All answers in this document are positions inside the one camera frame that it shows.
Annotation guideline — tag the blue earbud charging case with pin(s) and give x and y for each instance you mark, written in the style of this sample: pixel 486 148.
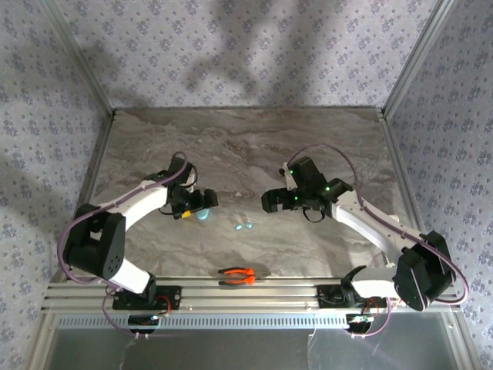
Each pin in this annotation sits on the blue earbud charging case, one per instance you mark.
pixel 203 216

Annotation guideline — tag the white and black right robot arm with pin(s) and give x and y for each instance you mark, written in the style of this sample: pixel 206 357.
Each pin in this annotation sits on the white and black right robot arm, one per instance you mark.
pixel 366 227

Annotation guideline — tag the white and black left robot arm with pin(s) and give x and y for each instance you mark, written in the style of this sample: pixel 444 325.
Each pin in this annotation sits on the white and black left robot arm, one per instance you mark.
pixel 142 204

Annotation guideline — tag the small green circuit board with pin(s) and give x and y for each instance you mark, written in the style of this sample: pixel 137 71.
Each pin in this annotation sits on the small green circuit board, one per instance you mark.
pixel 359 320
pixel 142 320

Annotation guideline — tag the grey metal panel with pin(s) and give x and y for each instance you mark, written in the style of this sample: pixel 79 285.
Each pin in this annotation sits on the grey metal panel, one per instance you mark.
pixel 231 350

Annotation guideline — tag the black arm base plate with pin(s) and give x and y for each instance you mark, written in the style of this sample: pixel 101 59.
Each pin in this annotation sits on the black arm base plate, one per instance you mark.
pixel 173 297
pixel 327 298

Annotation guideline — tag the aluminium side rail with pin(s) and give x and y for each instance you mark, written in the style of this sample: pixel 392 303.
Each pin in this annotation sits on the aluminium side rail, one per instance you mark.
pixel 407 192
pixel 88 192

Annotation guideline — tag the wide aluminium mounting rail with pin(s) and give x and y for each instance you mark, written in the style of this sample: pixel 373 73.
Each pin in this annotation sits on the wide aluminium mounting rail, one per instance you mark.
pixel 250 297

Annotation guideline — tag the aluminium frame post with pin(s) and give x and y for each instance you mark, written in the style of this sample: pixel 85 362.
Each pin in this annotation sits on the aluminium frame post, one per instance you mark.
pixel 418 54
pixel 80 54

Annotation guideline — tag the aluminium frame leg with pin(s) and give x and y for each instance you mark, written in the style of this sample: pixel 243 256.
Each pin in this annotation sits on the aluminium frame leg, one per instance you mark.
pixel 464 343
pixel 40 343

